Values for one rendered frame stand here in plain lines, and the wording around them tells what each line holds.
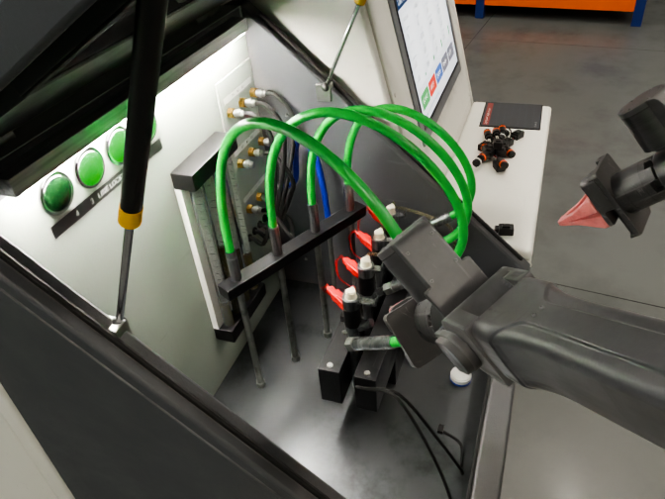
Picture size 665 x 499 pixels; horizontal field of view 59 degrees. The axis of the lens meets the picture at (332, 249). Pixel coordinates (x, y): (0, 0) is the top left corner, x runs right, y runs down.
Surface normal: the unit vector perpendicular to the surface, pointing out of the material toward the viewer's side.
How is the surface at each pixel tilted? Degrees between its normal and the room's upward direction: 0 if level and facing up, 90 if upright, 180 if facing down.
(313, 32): 90
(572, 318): 41
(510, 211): 0
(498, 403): 0
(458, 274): 50
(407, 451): 0
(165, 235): 90
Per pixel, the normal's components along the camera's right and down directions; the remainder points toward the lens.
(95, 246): 0.94, 0.15
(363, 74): -0.33, 0.59
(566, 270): -0.07, -0.79
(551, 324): -0.62, -0.76
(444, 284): 0.07, -0.07
